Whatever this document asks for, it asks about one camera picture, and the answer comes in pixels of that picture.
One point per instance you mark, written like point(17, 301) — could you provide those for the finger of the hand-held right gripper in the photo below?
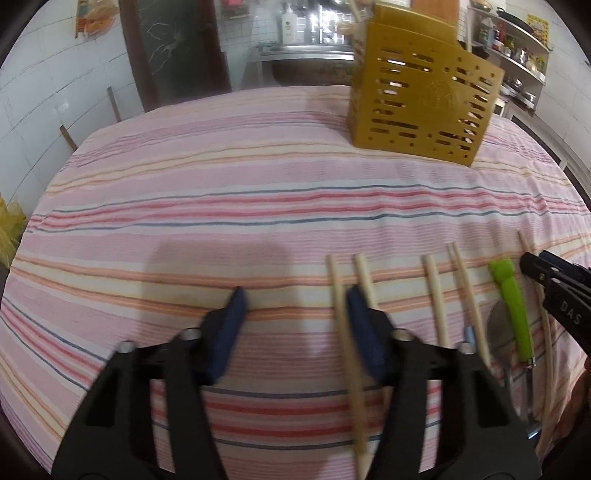
point(535, 270)
point(570, 267)

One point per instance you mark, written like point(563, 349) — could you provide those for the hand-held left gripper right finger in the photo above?
point(364, 332)

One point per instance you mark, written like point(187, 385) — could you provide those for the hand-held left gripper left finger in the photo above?
point(228, 332)

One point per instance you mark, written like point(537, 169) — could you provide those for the metal spoon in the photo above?
point(501, 332)

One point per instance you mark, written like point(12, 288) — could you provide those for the yellow perforated utensil holder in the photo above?
point(415, 92)

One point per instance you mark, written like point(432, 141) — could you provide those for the pink striped tablecloth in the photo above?
point(231, 207)

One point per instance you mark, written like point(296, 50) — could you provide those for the white corner shelf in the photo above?
point(526, 76)

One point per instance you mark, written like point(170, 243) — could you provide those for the yellow plastic bag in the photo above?
point(10, 230)

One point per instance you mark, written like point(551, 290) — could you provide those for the short wooden stick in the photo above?
point(69, 136)

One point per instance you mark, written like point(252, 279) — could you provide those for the long wooden stick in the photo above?
point(114, 104)

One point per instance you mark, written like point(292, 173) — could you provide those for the steel kitchen sink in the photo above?
point(314, 64)

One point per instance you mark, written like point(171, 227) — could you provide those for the dark wooden door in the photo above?
point(175, 46)

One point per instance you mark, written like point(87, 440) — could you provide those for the white soap bottle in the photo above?
point(288, 23)

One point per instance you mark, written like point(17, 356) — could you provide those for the hanging orange snack bag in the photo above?
point(94, 18)

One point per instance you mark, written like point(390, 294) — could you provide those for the yellow wall poster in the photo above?
point(538, 26)

